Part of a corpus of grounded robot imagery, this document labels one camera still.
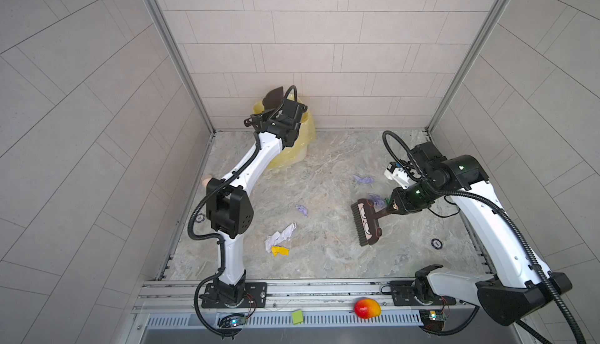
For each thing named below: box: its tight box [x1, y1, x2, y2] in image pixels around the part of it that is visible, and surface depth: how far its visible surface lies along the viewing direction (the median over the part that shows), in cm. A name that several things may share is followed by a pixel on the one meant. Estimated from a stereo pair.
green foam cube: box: [291, 309, 304, 325], surface depth 68 cm
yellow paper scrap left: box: [271, 246, 290, 257], surface depth 80 cm
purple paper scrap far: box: [353, 174, 375, 184], surface depth 99 cm
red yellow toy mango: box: [354, 298, 382, 319], surface depth 68 cm
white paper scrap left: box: [264, 235, 275, 253], surface depth 82 cm
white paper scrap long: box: [270, 222, 297, 247], surface depth 84 cm
